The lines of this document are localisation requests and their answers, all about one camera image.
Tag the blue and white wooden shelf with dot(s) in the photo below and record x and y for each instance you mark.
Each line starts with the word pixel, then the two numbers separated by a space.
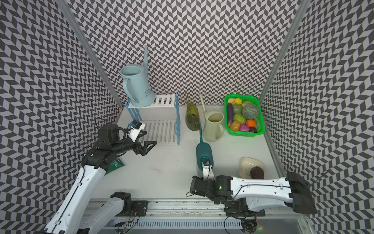
pixel 161 119

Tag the yellow lemon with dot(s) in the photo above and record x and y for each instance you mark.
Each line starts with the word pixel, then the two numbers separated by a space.
pixel 237 101

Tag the light blue watering can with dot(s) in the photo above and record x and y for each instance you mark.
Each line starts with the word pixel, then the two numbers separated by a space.
pixel 136 84

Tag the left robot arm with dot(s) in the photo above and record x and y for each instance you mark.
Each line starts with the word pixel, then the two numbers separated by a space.
pixel 113 142

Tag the beige plastic watering can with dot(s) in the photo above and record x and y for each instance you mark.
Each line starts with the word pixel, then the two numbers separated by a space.
pixel 213 125

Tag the dark red fruit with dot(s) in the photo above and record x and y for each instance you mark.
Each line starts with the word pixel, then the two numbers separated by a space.
pixel 257 173

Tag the green plastic basket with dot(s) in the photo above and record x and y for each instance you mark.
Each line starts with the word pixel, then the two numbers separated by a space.
pixel 237 129

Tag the beige plate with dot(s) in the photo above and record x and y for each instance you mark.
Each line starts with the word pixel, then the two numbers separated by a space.
pixel 245 166

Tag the green snack bag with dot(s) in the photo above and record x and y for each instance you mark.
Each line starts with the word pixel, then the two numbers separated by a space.
pixel 116 164

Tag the aluminium corner post right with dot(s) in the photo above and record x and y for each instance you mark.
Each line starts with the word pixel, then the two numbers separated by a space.
pixel 300 13

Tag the grey green melon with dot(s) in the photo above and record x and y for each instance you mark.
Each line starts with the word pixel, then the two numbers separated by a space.
pixel 250 111

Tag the teal transparent watering can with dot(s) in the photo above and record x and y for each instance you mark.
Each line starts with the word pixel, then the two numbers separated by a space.
pixel 203 152

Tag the olive green transparent watering can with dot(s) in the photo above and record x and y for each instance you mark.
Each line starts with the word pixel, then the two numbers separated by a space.
pixel 192 115

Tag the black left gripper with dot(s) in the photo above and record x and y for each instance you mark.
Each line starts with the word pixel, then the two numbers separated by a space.
pixel 138 150

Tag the aluminium corner post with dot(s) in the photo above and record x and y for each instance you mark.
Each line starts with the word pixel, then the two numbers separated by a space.
pixel 300 13
pixel 65 9

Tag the aluminium corner post left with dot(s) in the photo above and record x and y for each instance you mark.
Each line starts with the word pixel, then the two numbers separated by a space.
pixel 65 9

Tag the purple eggplant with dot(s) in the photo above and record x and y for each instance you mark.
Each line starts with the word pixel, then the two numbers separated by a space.
pixel 230 113

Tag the green striped squash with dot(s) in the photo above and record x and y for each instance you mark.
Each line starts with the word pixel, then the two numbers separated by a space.
pixel 239 118

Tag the aluminium front rail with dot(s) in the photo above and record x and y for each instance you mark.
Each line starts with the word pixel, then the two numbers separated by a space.
pixel 190 208

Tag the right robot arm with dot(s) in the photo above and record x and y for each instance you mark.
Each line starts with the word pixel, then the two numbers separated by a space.
pixel 251 197

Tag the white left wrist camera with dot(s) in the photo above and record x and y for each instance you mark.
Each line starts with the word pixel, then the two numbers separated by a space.
pixel 134 128

